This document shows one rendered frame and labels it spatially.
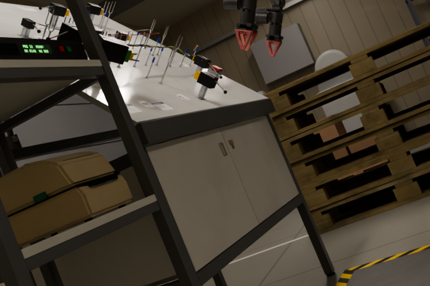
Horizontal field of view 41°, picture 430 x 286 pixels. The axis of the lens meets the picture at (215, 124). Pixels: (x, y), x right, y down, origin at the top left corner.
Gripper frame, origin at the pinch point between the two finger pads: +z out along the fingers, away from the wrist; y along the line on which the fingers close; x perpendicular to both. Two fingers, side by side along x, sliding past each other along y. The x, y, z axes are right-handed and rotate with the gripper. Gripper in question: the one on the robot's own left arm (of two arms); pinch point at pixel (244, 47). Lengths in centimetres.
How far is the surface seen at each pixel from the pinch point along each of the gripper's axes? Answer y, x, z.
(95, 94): 62, -28, 20
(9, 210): 98, -30, 50
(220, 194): 29, 5, 52
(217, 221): 39, 7, 59
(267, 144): -34, 6, 40
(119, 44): 51, -27, 4
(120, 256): 64, -14, 68
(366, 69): -159, 36, 0
